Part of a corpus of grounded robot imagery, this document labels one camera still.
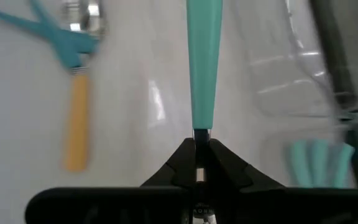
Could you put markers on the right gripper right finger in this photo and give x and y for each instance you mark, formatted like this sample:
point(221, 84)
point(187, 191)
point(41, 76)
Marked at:
point(225, 168)

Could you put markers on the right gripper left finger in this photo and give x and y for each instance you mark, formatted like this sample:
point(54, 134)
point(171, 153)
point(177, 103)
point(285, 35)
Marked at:
point(182, 168)

